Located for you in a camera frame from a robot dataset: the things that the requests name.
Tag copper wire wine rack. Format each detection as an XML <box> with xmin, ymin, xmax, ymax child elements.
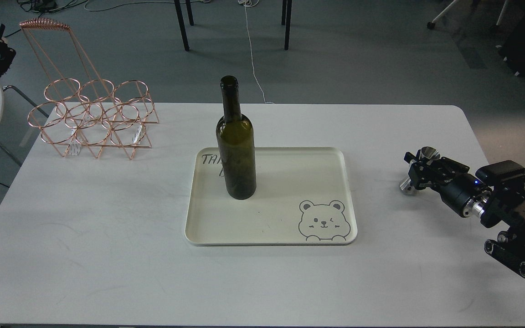
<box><xmin>20</xmin><ymin>17</ymin><xmax>160</xmax><ymax>159</ymax></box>

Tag steel double jigger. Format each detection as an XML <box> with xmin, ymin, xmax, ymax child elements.
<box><xmin>399</xmin><ymin>147</ymin><xmax>440</xmax><ymax>195</ymax></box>

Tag white floor cable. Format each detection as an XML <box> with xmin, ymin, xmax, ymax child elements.
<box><xmin>237</xmin><ymin>0</ymin><xmax>275</xmax><ymax>104</ymax></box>

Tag dark green wine bottle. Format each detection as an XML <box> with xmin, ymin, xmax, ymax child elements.
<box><xmin>216</xmin><ymin>75</ymin><xmax>257</xmax><ymax>200</ymax></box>

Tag black table legs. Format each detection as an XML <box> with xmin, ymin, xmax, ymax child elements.
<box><xmin>173</xmin><ymin>0</ymin><xmax>293</xmax><ymax>52</ymax></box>

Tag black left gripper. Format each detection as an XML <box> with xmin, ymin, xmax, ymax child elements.
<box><xmin>404</xmin><ymin>152</ymin><xmax>489</xmax><ymax>217</ymax></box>

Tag cream bear serving tray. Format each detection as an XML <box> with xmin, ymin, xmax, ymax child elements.
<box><xmin>185</xmin><ymin>147</ymin><xmax>358</xmax><ymax>246</ymax></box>

